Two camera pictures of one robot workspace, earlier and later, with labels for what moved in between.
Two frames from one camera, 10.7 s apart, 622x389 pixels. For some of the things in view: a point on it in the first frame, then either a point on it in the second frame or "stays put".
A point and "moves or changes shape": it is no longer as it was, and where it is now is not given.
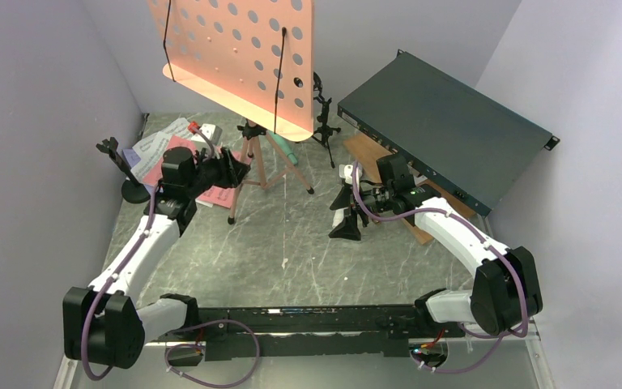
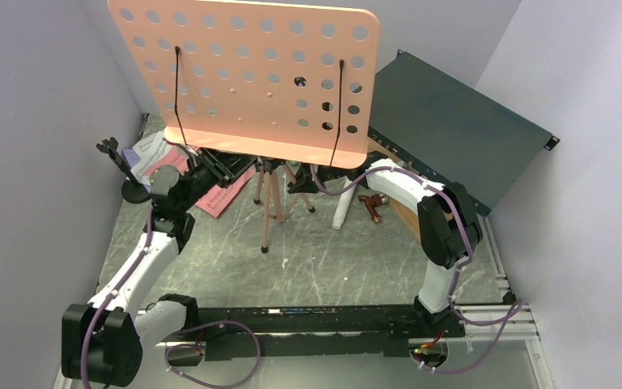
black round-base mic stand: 133,190 stays put
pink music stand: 253,57 moves or changes shape
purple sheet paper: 131,156 stays put
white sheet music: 150,151 stays put
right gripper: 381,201 to 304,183
